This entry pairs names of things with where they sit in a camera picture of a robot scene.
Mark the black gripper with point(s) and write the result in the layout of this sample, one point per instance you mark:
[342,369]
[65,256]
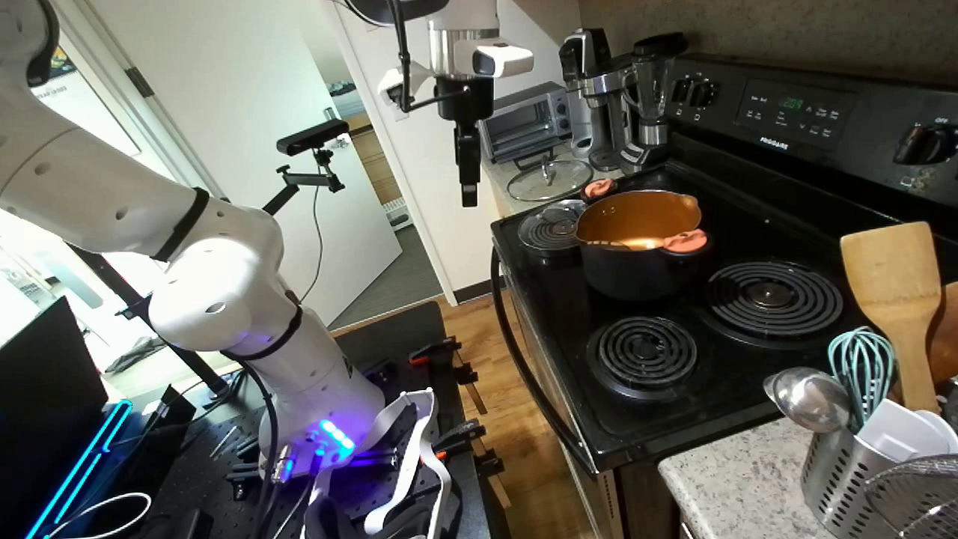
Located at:
[465,100]

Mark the metal ladle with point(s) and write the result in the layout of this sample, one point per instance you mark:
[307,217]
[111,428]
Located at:
[803,395]

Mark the black stereo camera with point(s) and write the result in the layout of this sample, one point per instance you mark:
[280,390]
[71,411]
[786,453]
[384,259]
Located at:
[313,136]

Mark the white door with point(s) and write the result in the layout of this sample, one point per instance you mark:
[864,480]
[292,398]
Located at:
[242,119]

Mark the white plastic utensil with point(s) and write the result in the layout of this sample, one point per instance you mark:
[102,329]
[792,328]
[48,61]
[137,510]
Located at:
[903,428]

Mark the black robot cart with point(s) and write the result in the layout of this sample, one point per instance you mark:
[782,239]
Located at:
[390,344]

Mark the blue edged black case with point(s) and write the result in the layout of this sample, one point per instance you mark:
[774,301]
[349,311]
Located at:
[86,465]

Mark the light wooden spatula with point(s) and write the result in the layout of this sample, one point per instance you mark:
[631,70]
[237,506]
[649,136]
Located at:
[894,287]

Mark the grey pot copper interior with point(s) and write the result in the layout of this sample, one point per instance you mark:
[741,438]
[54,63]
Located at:
[640,278]

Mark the black electric stove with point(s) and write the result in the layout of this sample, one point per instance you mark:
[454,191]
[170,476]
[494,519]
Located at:
[758,329]

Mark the teal silicone whisk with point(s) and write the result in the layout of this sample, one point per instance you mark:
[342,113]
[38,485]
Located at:
[861,362]

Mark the round glass dish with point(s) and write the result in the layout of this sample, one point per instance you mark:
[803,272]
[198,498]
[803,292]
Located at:
[547,179]

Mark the orange black clamp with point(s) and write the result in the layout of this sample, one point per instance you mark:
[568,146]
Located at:
[469,443]
[444,357]

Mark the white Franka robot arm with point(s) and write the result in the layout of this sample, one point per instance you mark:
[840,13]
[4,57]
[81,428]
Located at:
[99,190]

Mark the silver toaster oven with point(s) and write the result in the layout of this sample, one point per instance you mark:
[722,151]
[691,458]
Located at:
[529,119]

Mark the round glass pot lid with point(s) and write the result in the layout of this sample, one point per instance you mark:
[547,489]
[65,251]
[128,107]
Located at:
[553,224]

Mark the perforated metal utensil holder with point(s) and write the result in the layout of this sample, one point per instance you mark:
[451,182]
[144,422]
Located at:
[858,489]

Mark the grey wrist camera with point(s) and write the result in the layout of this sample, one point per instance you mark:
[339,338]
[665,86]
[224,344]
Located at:
[505,61]

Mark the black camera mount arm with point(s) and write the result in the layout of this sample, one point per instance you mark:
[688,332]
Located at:
[310,179]

